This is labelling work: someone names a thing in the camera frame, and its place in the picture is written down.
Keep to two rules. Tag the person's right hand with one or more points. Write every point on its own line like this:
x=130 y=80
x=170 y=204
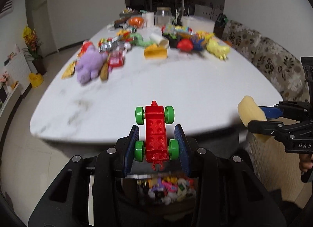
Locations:
x=305 y=162

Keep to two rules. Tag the orange fruit in bag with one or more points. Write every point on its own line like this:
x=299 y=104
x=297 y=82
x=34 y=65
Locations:
x=136 y=21

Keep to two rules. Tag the yellow card package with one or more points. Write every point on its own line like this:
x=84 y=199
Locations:
x=69 y=72

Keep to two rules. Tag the yellow rubber duck toy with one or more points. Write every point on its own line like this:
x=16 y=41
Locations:
x=219 y=51

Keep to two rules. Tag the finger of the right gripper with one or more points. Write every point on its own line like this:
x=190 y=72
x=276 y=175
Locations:
x=266 y=127
x=272 y=112

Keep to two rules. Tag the purple plush toy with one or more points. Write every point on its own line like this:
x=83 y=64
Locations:
x=90 y=64

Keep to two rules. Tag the green plush cloth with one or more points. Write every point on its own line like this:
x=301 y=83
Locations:
x=136 y=39

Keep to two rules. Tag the yellow sponge piece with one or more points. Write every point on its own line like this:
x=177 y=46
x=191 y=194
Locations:
x=248 y=110

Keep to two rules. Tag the white paper tube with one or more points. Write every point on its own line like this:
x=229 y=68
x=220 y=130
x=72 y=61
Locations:
x=159 y=40

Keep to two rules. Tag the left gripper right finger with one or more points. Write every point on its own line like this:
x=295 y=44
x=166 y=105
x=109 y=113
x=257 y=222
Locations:
x=228 y=192

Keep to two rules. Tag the floral sofa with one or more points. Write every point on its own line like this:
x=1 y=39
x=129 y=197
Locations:
x=279 y=66

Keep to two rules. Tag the glass jar with lid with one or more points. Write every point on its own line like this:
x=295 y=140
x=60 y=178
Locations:
x=163 y=16

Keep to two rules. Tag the white plastic storage box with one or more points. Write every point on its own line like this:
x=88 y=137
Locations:
x=198 y=23

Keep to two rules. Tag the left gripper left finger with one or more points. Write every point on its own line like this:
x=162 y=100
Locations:
x=66 y=201

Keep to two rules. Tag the red toy brick car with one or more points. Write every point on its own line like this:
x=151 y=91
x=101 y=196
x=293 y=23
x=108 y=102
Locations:
x=156 y=149

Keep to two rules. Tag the yellow potty stool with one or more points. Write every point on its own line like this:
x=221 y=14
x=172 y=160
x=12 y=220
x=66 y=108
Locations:
x=35 y=79

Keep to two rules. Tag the white paper towel roll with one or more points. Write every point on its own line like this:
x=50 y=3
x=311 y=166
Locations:
x=149 y=19

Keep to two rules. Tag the brown wooden stick toy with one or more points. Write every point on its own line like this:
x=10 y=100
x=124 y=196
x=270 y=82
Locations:
x=104 y=71

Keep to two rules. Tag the white cabinet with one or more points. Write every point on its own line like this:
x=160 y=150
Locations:
x=19 y=70

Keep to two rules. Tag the yellow flower plant pot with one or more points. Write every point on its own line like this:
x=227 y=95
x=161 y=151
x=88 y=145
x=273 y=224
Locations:
x=32 y=49

